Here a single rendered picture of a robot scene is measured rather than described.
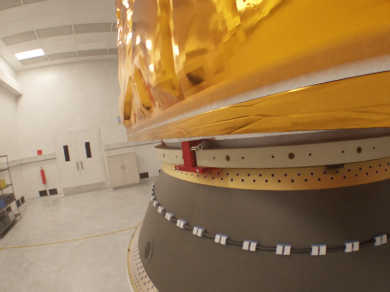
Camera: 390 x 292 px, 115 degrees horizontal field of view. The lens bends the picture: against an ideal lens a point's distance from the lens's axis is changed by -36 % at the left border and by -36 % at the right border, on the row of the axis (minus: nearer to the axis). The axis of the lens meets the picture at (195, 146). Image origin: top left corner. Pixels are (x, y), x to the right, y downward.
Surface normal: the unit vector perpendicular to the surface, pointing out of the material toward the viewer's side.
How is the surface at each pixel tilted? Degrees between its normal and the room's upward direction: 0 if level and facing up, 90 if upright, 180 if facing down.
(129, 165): 90
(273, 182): 61
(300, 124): 90
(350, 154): 90
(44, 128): 90
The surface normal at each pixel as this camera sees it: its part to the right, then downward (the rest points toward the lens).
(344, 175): -0.39, -0.37
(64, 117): 0.46, 0.01
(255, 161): -0.59, 0.14
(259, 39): -0.88, 0.25
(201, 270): -0.68, -0.33
